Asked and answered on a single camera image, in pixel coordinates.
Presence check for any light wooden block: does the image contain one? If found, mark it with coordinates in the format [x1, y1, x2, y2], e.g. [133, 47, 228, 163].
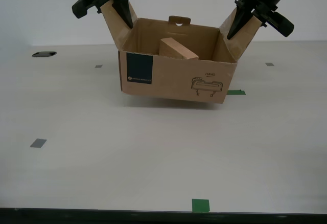
[159, 37, 199, 61]

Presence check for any brown cardboard box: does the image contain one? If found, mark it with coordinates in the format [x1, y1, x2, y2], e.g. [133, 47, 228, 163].
[100, 0, 261, 104]

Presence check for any small green tape piece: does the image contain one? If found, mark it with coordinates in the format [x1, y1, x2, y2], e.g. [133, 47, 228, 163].
[191, 198, 210, 213]

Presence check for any dark oval table cable grommet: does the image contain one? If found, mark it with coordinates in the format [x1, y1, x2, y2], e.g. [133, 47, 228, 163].
[31, 51, 57, 58]

